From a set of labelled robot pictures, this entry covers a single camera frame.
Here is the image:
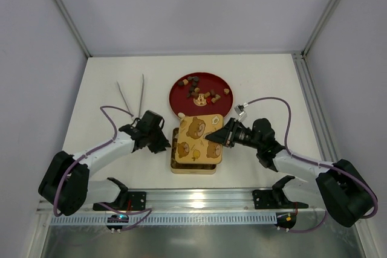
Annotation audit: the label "silver square tin lid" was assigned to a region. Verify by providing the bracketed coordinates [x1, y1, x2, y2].
[175, 114, 223, 164]

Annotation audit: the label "metal tweezers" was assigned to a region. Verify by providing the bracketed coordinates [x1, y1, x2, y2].
[115, 74, 145, 117]

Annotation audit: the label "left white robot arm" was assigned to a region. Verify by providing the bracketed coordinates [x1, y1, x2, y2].
[38, 111, 171, 217]

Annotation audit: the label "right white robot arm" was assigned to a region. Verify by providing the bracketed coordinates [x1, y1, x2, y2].
[206, 118, 377, 227]

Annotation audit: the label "gold chocolate box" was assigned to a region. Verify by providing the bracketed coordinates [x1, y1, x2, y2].
[170, 127, 216, 175]

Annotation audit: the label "round red tray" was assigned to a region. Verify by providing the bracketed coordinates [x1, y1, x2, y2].
[169, 72, 233, 117]

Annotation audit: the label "right controller board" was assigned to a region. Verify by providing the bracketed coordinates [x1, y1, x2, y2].
[276, 213, 296, 224]

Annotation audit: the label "controller board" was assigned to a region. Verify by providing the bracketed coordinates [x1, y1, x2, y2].
[107, 214, 129, 224]
[276, 213, 296, 224]

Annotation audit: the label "left controller board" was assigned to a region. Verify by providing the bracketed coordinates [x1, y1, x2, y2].
[107, 214, 129, 224]

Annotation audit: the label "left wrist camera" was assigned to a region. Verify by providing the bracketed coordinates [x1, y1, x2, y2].
[139, 110, 164, 131]

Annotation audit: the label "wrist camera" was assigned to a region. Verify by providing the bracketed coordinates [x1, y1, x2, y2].
[234, 105, 247, 121]
[139, 110, 164, 131]

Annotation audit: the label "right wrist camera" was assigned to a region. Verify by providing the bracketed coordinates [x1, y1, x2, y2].
[234, 105, 247, 121]

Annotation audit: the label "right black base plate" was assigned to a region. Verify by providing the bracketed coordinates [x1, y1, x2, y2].
[252, 189, 309, 210]

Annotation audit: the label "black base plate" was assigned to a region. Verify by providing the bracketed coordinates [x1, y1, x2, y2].
[252, 189, 309, 210]
[105, 191, 147, 212]

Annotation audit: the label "aluminium rail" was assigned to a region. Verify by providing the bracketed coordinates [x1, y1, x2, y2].
[128, 188, 317, 211]

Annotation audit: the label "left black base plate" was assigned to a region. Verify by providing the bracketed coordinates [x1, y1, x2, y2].
[105, 191, 147, 212]

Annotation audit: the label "slotted cable duct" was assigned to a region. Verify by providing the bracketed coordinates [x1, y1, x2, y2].
[50, 211, 277, 226]

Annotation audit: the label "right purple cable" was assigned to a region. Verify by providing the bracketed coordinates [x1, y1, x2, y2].
[244, 97, 379, 233]

